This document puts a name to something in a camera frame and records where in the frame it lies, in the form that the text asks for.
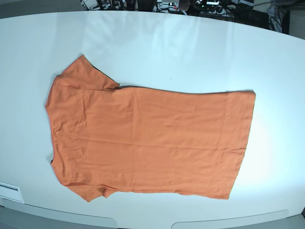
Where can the orange T-shirt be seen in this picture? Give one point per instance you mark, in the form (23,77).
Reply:
(107,138)

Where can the white power strip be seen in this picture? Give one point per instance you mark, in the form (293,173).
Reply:
(188,7)

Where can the white label on table edge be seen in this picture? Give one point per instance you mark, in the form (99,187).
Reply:
(11,192)

